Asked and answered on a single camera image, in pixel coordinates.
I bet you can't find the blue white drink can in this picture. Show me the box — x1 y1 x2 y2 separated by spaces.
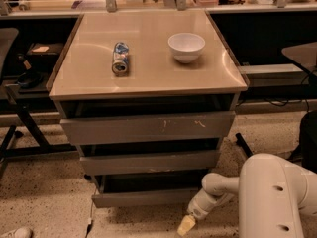
112 42 129 76

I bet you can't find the white ceramic bowl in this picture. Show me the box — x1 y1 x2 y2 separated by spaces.
167 33 205 63

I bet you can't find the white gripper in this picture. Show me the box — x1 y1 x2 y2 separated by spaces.
177 188 234 237

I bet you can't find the grey top drawer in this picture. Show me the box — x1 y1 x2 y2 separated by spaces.
59 94 236 146

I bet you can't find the black table frame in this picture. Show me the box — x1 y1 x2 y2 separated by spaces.
0 84 75 164

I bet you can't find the grey middle drawer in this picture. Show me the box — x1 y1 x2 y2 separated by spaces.
80 138 220 176

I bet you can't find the black box with label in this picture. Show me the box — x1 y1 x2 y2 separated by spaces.
27 43 63 72

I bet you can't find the grey drawer cabinet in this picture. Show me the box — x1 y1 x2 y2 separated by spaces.
46 9 251 190

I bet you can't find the white sneaker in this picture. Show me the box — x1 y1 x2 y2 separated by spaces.
0 227 33 238

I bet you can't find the grey bottom drawer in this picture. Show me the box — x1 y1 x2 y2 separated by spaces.
92 169 208 208

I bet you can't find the black metal floor bar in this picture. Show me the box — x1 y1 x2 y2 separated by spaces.
236 133 253 158

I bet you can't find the grey drawer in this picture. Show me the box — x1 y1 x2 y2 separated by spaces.
80 138 220 176
92 169 208 208
59 94 236 146

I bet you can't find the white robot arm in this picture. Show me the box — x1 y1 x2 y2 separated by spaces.
177 154 317 238

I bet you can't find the white floor cable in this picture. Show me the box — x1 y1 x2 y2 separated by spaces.
84 198 96 238

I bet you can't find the black office chair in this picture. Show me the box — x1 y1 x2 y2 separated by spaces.
291 111 317 173

